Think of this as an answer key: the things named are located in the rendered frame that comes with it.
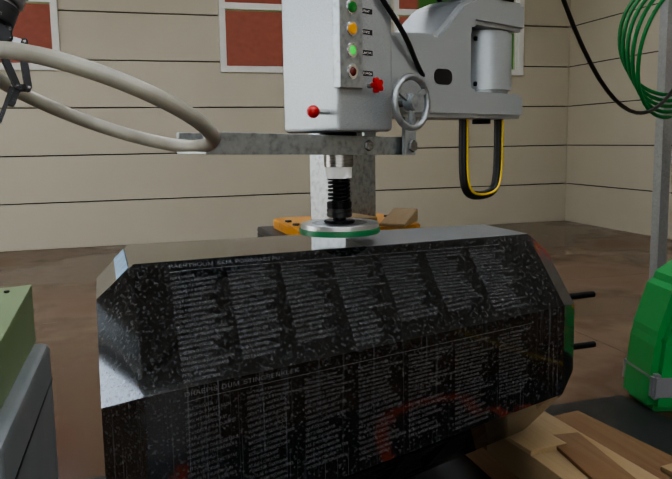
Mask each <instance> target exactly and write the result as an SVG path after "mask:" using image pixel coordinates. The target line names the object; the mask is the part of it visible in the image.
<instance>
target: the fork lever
mask: <svg viewBox="0 0 672 479"><path fill-rule="evenodd" d="M219 135H220V142H219V145H218V146H217V147H216V148H215V149H214V150H212V151H209V152H177V154H204V155H402V137H383V136H348V135H313V134H279V133H244V132H219ZM177 139H184V140H199V139H204V136H203V135H202V134H201V133H183V132H177ZM409 150H410V151H411V152H415V151H416V150H417V142H416V141H415V140H411V141H410V142H409Z"/></svg>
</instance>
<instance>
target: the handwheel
mask: <svg viewBox="0 0 672 479"><path fill-rule="evenodd" d="M408 80H413V81H415V82H416V83H418V85H419V86H420V88H421V90H420V91H419V92H418V93H416V94H415V93H414V94H407V93H405V92H404V91H403V90H402V89H401V87H402V85H403V84H404V83H405V82H406V81H408ZM399 96H400V97H401V98H402V99H398V97H399ZM422 96H424V110H423V113H422V116H421V118H420V120H419V121H418V122H417V123H415V110H418V109H419V107H420V104H421V100H420V98H421V97H422ZM391 106H392V112H393V115H394V118H395V120H396V121H397V123H398V124H399V125H400V126H401V127H402V128H403V129H405V130H408V131H415V130H418V129H420V128H421V127H422V126H423V125H424V124H425V122H426V121H427V119H428V117H429V113H430V109H431V97H430V92H429V89H428V86H427V84H426V83H425V81H424V80H423V79H422V78H421V77H420V76H419V75H417V74H414V73H407V74H405V75H403V76H401V77H400V78H399V79H398V80H397V82H396V84H395V86H394V88H393V91H392V97H391ZM399 107H404V109H405V110H407V111H409V123H407V122H406V121H405V120H404V119H403V118H402V116H401V114H400V111H399Z"/></svg>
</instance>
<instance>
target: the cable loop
mask: <svg viewBox="0 0 672 479"><path fill-rule="evenodd" d="M503 130H504V119H501V120H494V157H493V175H492V182H491V185H490V186H489V188H488V189H486V190H482V191H474V190H473V189H472V187H471V185H470V179H469V119H459V179H460V186H461V190H462V192H463V194H464V195H465V196H466V197H468V198H470V199H473V200H481V199H486V198H489V197H491V196H493V195H494V194H495V193H496V192H497V190H498V188H499V186H500V183H501V179H502V169H503Z"/></svg>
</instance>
